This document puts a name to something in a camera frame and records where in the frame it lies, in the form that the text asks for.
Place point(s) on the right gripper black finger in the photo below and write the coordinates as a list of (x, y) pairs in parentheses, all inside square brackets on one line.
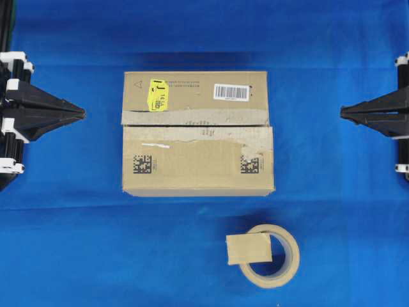
[(396, 101), (392, 125)]

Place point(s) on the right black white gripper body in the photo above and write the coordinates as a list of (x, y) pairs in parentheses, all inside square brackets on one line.
[(401, 64)]

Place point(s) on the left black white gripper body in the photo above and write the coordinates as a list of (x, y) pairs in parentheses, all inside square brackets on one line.
[(14, 68)]

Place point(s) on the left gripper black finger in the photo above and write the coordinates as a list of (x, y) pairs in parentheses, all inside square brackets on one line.
[(32, 124), (26, 94)]

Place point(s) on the cut beige tape strip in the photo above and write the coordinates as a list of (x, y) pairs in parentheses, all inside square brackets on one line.
[(248, 248)]

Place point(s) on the beige masking tape roll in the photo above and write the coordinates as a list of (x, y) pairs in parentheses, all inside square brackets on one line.
[(291, 261)]

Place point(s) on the brown cardboard box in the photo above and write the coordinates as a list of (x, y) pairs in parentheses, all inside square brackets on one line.
[(197, 134)]

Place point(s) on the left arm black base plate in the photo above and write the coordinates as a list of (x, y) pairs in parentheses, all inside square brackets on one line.
[(6, 179)]

